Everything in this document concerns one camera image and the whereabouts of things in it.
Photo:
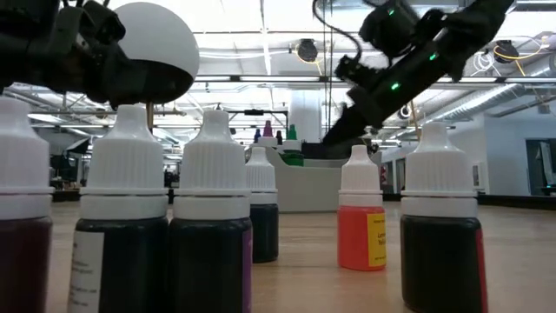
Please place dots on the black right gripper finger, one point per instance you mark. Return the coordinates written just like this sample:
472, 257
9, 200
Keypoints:
349, 126

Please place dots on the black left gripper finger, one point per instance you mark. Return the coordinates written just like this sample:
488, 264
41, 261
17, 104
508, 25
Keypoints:
65, 30
104, 24

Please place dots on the large green bottle green tip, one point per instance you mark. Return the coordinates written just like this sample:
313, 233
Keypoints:
292, 158

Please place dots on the large bottle purple tip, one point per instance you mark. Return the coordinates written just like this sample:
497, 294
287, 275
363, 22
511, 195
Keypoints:
268, 129

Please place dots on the large bottle blue tip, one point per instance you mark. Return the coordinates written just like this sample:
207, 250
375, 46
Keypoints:
257, 135

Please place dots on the orange bottle yellow label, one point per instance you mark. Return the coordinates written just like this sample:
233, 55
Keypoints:
356, 235

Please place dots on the dark red food coloring bottle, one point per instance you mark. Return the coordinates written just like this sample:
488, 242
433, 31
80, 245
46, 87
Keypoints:
24, 174

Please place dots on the small dark food coloring bottle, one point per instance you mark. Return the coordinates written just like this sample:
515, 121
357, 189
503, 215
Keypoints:
263, 230

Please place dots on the dark bottle purple label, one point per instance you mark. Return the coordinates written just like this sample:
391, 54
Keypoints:
210, 182

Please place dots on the dark bottle white label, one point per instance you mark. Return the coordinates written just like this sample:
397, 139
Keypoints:
126, 182

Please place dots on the dark bottle red label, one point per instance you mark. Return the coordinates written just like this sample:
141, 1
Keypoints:
438, 261

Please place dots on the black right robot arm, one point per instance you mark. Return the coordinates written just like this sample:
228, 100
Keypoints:
478, 21

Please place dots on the black equipment box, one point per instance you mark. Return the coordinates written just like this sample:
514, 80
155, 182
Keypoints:
330, 151

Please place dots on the white square column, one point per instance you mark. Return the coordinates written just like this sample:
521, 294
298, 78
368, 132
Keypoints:
304, 117

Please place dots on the red background object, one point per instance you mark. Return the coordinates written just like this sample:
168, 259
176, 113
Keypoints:
382, 174

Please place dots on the white globe table lamp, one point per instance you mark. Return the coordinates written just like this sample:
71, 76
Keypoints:
165, 39

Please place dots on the black vertical pole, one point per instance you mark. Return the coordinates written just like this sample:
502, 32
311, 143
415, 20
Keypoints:
325, 65

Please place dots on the white plastic storage bin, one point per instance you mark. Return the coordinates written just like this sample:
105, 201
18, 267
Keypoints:
308, 191

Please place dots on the long ceiling light bar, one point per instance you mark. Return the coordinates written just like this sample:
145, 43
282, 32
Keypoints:
260, 79

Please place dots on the black angled monitor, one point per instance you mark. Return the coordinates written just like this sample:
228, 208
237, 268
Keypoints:
78, 146

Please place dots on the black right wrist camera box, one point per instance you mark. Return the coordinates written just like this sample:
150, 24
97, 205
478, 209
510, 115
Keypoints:
386, 30

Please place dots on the silver ventilation duct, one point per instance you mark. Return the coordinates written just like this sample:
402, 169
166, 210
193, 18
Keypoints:
478, 102

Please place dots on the black metal frame rig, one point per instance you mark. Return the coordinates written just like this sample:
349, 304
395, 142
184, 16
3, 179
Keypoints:
254, 112

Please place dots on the black table edge rail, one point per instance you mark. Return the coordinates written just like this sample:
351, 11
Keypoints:
512, 201

